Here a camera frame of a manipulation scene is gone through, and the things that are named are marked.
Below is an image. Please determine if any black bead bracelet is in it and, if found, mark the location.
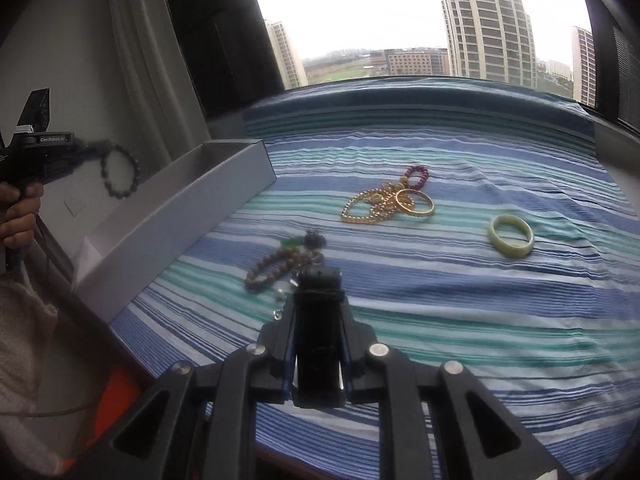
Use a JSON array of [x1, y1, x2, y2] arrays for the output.
[[98, 143, 142, 201]]

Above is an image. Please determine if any grey knit sleeve forearm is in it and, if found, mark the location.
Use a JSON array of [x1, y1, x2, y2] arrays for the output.
[[1, 264, 62, 476]]

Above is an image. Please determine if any green pendant black cord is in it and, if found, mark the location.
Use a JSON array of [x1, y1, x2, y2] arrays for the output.
[[280, 228, 329, 252]]

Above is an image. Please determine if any blue green striped bedsheet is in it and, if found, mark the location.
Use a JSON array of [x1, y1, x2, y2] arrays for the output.
[[111, 79, 639, 478]]

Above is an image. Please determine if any gold bangle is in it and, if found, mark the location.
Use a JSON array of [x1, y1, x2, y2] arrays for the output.
[[394, 188, 436, 218]]

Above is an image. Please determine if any white left curtain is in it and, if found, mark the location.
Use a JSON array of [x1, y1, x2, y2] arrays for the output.
[[108, 0, 210, 166]]

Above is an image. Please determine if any brown wooden bead bracelet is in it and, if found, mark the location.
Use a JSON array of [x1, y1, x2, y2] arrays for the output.
[[243, 246, 327, 295]]

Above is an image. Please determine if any person's left hand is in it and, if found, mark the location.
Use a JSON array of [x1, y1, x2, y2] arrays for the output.
[[1, 182, 44, 249]]

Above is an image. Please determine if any gold bead necklace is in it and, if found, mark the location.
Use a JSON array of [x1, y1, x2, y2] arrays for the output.
[[339, 179, 417, 226]]

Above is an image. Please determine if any white open storage box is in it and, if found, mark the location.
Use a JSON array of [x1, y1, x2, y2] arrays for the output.
[[72, 139, 277, 324]]

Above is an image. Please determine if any pale green jade bangle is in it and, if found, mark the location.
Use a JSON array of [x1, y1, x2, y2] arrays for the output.
[[487, 214, 535, 259]]

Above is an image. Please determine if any purple bead bracelet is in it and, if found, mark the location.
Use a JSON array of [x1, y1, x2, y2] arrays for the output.
[[401, 162, 432, 190]]

